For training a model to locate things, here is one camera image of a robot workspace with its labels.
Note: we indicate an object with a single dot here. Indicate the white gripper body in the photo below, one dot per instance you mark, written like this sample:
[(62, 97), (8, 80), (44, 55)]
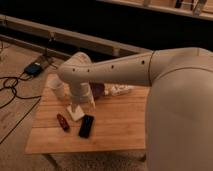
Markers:
[(81, 93)]

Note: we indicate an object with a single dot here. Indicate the red pepper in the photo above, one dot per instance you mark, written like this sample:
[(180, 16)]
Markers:
[(63, 123)]

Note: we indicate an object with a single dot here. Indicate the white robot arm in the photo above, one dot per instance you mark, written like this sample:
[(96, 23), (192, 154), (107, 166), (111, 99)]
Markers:
[(179, 108)]

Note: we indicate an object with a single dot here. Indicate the dark purple object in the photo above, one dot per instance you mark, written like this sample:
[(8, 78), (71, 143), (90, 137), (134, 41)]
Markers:
[(97, 89)]

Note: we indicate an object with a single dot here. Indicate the white square block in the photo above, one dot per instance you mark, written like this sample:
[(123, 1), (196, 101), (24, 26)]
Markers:
[(77, 114)]

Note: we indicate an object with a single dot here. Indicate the black rectangular remote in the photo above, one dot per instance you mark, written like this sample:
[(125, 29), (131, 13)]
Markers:
[(86, 126)]

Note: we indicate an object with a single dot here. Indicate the wooden table board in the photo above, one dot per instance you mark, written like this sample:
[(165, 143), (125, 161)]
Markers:
[(118, 124)]

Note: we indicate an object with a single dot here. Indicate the black power adapter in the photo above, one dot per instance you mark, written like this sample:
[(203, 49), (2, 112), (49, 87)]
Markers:
[(33, 69)]

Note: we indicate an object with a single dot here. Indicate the long metal rail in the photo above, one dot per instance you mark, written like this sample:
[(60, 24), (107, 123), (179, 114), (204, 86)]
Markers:
[(72, 38)]

